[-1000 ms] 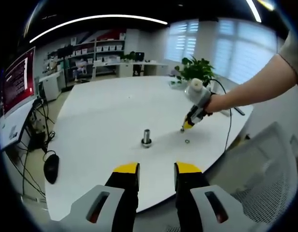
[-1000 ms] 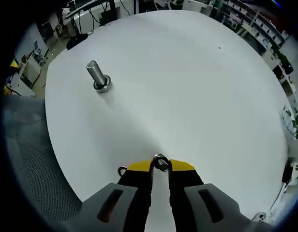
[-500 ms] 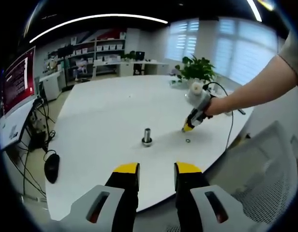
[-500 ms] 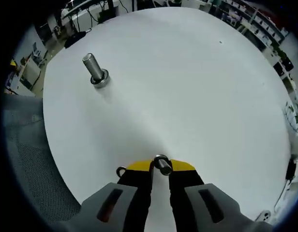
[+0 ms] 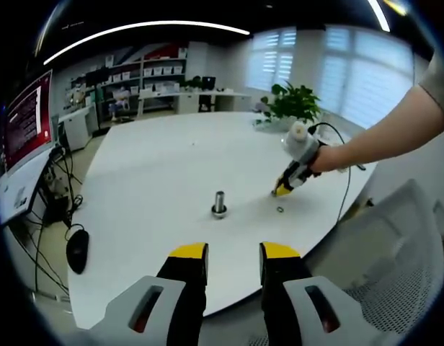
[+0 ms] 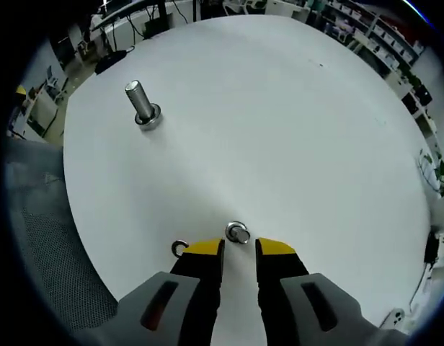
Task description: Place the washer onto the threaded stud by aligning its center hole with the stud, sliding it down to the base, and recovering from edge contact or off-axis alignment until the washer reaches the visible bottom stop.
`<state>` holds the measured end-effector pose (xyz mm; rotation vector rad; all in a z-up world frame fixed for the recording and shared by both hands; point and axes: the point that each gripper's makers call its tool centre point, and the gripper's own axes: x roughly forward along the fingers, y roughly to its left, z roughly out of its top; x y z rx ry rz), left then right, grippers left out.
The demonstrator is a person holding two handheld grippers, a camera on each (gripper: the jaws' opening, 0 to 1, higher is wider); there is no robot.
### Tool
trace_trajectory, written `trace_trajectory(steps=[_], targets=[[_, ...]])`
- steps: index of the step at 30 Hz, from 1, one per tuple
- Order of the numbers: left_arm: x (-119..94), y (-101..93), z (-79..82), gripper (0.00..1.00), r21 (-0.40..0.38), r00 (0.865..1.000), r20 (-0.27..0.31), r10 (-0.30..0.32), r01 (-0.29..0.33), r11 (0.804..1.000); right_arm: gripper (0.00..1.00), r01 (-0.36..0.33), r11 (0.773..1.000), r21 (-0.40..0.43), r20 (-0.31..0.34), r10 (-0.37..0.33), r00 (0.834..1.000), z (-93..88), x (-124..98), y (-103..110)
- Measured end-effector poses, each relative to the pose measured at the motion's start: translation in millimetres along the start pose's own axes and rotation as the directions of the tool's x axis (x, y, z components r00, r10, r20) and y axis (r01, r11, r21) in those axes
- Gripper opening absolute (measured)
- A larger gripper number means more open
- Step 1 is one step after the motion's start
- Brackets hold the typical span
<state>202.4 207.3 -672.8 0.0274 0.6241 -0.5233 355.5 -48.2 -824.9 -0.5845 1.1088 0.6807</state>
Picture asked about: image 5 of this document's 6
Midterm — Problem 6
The short ceiling light strip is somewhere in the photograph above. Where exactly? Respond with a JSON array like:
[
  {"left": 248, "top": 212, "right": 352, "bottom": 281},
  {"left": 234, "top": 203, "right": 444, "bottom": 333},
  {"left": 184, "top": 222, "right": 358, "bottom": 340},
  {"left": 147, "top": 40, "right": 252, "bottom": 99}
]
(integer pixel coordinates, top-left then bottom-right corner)
[{"left": 367, "top": 0, "right": 391, "bottom": 33}]

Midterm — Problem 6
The narrow window blind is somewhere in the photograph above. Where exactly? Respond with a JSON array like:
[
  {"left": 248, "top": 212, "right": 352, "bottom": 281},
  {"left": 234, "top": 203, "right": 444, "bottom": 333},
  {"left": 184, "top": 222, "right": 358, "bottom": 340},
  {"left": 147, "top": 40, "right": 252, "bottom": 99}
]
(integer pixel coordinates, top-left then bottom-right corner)
[{"left": 244, "top": 28, "right": 298, "bottom": 92}]

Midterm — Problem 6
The white storage shelf unit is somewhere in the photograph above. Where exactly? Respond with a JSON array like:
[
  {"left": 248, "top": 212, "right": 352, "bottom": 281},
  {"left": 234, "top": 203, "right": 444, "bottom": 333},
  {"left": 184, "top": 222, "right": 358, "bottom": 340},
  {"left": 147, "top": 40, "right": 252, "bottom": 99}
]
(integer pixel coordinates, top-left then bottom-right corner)
[{"left": 98, "top": 45, "right": 190, "bottom": 117}]

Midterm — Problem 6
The black display on stand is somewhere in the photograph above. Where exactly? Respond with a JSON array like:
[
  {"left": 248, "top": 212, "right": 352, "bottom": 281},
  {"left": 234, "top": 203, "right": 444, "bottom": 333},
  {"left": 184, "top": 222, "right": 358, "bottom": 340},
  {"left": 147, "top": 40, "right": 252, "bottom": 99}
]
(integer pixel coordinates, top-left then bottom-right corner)
[{"left": 84, "top": 68, "right": 112, "bottom": 125}]

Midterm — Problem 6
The white low cabinet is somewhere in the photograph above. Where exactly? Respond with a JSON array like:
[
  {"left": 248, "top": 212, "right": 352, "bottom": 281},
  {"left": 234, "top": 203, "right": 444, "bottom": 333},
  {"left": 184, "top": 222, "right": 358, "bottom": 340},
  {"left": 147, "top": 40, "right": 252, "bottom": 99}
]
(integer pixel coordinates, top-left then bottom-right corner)
[{"left": 58, "top": 105, "right": 99, "bottom": 151}]

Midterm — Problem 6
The white mesh office chair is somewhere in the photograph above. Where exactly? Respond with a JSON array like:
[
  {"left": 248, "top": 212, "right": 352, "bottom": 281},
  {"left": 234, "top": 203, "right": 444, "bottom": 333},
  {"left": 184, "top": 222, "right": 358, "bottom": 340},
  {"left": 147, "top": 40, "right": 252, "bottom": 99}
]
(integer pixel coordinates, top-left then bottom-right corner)
[{"left": 308, "top": 178, "right": 444, "bottom": 337}]

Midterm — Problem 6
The person's right hand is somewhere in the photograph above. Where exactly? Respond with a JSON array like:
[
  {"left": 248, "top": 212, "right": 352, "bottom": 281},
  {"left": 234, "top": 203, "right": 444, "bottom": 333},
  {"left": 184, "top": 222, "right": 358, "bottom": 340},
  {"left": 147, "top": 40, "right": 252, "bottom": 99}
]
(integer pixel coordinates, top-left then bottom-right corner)
[{"left": 308, "top": 144, "right": 350, "bottom": 174}]

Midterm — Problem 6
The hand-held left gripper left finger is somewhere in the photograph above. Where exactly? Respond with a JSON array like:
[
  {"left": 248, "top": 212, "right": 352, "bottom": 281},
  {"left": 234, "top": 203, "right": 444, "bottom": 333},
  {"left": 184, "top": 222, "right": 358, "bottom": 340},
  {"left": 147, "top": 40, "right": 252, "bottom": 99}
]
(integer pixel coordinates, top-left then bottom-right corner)
[{"left": 76, "top": 242, "right": 210, "bottom": 346}]

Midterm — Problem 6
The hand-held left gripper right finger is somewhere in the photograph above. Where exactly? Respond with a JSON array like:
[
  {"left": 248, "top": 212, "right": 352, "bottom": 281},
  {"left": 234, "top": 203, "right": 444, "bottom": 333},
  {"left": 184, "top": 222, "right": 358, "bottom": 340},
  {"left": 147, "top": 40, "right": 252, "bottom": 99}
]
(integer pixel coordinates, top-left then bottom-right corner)
[{"left": 259, "top": 241, "right": 385, "bottom": 346}]

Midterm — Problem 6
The monitor with red screen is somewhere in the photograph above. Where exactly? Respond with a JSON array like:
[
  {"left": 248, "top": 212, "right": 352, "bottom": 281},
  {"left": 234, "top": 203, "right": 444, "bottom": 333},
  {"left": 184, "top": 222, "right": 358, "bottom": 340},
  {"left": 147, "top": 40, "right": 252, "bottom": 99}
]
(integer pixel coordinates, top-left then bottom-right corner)
[{"left": 0, "top": 69, "right": 56, "bottom": 226}]

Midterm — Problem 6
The long white desk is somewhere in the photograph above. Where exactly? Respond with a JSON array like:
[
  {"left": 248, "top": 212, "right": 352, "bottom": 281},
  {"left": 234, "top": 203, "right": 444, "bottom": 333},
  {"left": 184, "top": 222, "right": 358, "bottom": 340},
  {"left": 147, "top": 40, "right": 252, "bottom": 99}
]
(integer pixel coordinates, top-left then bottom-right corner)
[{"left": 138, "top": 89, "right": 252, "bottom": 115}]

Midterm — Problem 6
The long ceiling light strip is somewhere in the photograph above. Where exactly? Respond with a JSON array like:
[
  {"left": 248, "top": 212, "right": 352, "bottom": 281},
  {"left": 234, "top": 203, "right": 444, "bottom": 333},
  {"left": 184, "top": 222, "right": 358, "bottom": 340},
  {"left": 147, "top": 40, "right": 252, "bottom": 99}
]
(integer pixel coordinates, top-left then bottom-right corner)
[{"left": 43, "top": 20, "right": 252, "bottom": 66}]

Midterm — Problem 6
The grey shirt sleeve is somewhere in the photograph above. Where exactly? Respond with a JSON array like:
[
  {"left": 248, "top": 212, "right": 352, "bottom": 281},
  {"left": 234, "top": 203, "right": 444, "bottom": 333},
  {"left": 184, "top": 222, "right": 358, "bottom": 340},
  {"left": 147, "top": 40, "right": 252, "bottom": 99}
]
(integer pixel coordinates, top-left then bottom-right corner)
[{"left": 418, "top": 45, "right": 444, "bottom": 135}]

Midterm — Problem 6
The wide window blind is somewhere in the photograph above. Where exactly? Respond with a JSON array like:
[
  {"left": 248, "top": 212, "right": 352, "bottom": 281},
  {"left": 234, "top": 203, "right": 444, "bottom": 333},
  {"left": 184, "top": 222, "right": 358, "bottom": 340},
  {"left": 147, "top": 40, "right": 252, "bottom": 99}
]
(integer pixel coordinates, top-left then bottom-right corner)
[{"left": 320, "top": 24, "right": 414, "bottom": 128}]

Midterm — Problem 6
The black cable bundle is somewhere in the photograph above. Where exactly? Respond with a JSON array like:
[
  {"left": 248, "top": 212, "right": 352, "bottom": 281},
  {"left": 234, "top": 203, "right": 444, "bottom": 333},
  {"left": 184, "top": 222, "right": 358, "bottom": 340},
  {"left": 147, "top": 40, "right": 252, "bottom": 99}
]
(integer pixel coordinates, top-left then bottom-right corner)
[{"left": 26, "top": 146, "right": 85, "bottom": 301}]

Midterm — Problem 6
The black computer mouse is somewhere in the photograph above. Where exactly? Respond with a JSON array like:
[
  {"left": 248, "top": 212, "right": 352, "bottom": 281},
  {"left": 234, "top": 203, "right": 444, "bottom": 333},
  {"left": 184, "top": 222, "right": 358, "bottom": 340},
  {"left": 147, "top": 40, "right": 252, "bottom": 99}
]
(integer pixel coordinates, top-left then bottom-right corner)
[{"left": 66, "top": 228, "right": 91, "bottom": 276}]

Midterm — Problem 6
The green potted plant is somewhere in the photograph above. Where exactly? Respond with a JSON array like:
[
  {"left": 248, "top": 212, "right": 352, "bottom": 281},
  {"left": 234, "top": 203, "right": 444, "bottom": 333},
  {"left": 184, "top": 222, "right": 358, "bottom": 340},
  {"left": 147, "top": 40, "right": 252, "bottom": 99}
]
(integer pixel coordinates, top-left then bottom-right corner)
[{"left": 260, "top": 81, "right": 323, "bottom": 126}]

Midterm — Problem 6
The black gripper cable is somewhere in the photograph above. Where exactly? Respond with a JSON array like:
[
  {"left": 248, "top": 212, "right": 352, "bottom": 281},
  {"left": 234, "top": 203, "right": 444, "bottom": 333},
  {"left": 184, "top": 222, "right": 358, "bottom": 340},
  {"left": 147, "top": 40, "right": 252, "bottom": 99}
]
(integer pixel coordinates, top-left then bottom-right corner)
[{"left": 307, "top": 122, "right": 352, "bottom": 221}]

